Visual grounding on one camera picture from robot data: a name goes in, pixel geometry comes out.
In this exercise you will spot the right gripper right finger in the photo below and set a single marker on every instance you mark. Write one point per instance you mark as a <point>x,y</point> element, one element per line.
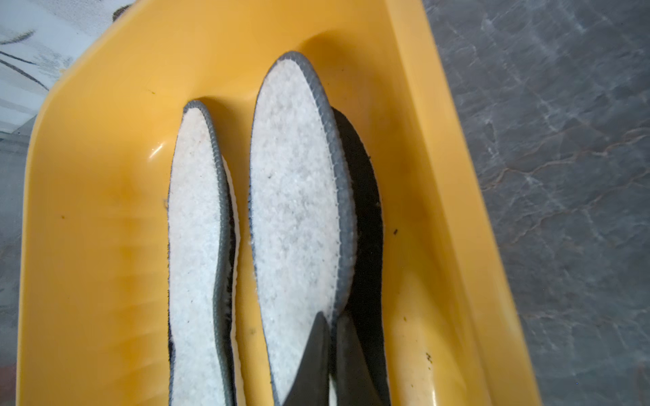
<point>354,382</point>

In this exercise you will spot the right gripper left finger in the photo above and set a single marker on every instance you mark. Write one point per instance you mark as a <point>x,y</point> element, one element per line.
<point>311,384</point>

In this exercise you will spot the black insole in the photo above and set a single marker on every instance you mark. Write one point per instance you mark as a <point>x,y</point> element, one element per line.
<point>365,302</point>
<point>238,380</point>

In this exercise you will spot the grey felt insole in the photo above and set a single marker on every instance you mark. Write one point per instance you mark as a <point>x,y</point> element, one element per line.
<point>302,214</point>
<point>200,269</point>

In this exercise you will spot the yellow plastic storage box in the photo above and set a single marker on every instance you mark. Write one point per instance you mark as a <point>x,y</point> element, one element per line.
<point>94,266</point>

